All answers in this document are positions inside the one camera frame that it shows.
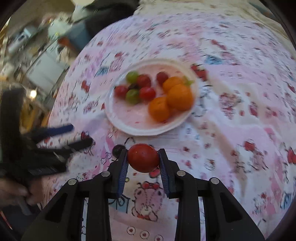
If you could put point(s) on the white cabinet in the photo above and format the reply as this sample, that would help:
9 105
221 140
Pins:
46 69

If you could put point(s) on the red strawberry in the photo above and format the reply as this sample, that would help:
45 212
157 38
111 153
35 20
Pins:
161 77
143 81

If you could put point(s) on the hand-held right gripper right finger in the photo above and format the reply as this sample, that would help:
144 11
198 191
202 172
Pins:
163 169

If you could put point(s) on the lit lamp bulb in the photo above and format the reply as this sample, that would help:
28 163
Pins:
33 93

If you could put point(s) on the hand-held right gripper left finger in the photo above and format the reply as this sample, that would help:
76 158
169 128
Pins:
123 166

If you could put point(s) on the dark purple grape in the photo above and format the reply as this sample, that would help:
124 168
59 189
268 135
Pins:
118 149

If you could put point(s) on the person's left hand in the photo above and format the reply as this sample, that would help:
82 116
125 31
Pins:
16 191

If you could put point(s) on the orange tangerine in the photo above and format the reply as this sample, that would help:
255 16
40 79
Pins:
159 109
171 83
180 96

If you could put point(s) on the green grape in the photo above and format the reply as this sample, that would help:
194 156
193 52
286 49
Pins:
132 76
133 96

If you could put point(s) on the dark clothing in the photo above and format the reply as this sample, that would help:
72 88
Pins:
108 18

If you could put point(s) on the pink printed blanket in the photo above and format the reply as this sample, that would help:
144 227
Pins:
231 92

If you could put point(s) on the red cherry tomato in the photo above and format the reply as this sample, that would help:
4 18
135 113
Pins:
120 90
143 157
147 93

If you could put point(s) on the pink and white plate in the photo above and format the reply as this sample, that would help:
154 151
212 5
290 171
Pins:
129 118

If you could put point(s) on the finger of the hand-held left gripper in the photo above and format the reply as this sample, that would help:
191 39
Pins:
78 144
60 129

